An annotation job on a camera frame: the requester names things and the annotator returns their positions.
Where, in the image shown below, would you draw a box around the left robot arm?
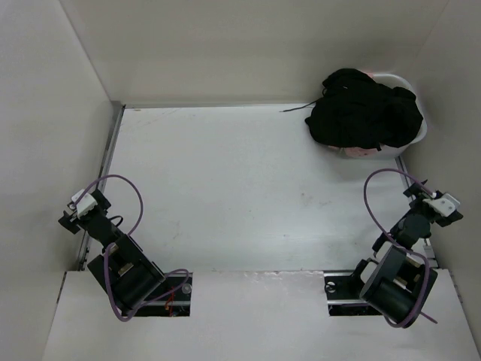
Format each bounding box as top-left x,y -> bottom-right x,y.
59,190 -> 169,316

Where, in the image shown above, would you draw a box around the pink trousers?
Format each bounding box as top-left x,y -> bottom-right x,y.
328,68 -> 380,158

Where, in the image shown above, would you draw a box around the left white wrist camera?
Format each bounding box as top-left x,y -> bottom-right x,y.
68,189 -> 98,218

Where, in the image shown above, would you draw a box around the black trousers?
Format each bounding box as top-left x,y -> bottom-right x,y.
304,73 -> 425,157

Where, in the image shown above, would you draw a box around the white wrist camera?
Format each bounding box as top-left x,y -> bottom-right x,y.
423,193 -> 460,217
68,189 -> 98,218

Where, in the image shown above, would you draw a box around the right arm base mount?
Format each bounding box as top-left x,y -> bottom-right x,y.
324,271 -> 381,317

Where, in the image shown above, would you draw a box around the white laundry basket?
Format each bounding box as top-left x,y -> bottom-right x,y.
330,72 -> 428,160

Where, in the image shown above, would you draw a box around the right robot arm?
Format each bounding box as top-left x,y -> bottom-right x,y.
348,184 -> 463,328

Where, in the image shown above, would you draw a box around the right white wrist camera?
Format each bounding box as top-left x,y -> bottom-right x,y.
423,193 -> 460,217

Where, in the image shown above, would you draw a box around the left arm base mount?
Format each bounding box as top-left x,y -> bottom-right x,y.
135,273 -> 193,317

